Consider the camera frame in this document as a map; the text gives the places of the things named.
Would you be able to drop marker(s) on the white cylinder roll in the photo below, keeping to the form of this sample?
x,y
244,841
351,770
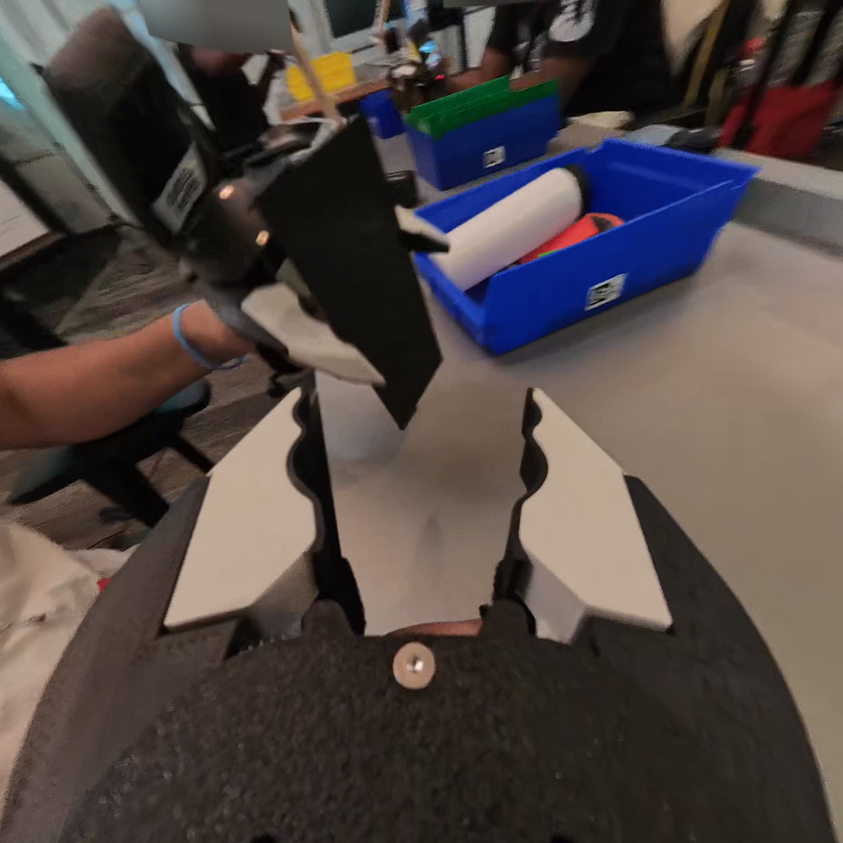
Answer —
x,y
500,230

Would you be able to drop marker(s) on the black rectangular sheet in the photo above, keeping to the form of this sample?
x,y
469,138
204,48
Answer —
x,y
342,263

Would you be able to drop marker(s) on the red object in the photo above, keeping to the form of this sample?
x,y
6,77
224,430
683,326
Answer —
x,y
573,237

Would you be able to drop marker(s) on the small blue bin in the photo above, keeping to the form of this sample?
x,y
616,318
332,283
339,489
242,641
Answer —
x,y
382,115

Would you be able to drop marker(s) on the black power bank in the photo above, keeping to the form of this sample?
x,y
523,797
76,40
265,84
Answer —
x,y
402,191

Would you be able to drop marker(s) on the yellow bin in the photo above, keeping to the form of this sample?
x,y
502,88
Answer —
x,y
329,76

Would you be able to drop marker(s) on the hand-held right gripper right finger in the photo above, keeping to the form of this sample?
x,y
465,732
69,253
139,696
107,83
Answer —
x,y
593,540

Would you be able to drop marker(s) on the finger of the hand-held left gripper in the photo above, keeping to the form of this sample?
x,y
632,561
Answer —
x,y
418,234
309,346

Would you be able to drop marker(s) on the thin wooden stick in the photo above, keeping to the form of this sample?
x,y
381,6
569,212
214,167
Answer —
x,y
316,79

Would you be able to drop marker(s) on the blue bin green dividers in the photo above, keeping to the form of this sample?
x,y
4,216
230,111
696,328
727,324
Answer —
x,y
461,151

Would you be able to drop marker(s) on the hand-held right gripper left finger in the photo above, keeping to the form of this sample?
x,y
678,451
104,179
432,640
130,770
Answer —
x,y
250,527

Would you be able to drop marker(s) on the labelled blue plastic bin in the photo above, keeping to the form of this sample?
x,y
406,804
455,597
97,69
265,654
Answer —
x,y
546,309

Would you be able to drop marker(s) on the person's left forearm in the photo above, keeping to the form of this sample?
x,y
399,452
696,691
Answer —
x,y
99,388

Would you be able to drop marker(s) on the person's left hand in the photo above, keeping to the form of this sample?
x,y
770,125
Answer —
x,y
217,336

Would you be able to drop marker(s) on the red bag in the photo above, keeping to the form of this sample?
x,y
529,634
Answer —
x,y
784,125

